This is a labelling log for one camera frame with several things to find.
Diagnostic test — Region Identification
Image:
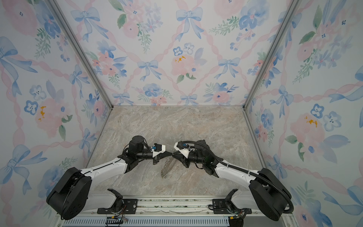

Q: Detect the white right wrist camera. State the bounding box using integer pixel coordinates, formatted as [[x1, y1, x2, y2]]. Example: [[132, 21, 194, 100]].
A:
[[174, 141, 191, 159]]

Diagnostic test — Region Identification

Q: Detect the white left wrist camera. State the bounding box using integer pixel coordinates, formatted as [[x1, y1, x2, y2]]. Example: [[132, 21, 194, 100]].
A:
[[151, 143, 166, 158]]

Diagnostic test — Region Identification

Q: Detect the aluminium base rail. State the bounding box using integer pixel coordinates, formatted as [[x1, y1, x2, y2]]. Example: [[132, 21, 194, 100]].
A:
[[51, 196, 297, 227]]

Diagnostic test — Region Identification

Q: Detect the aluminium corner post left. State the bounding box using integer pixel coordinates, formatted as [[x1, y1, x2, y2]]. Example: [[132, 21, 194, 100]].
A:
[[45, 0, 113, 109]]

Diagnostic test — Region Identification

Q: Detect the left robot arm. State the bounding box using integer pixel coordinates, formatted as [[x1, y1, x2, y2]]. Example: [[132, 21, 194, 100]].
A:
[[46, 135, 172, 220]]

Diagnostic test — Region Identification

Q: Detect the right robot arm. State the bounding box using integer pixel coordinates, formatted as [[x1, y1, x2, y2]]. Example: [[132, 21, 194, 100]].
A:
[[173, 140, 295, 221]]

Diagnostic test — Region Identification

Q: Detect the aluminium corner post right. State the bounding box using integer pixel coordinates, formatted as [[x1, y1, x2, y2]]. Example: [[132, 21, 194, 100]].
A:
[[243, 0, 300, 112]]

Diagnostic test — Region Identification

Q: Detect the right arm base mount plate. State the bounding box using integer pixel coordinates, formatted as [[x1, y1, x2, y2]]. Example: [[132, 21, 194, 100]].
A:
[[208, 189, 252, 215]]

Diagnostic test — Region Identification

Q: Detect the aluminium corner post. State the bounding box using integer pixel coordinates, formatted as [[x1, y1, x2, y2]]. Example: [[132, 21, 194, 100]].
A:
[[243, 0, 300, 112], [45, 0, 113, 109]]

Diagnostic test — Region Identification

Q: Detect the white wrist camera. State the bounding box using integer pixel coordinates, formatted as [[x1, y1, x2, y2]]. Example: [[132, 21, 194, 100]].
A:
[[151, 143, 166, 158], [174, 141, 191, 159]]

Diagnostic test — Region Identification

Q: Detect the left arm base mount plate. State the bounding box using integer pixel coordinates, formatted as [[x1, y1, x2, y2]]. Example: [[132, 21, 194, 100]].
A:
[[97, 189, 138, 215]]

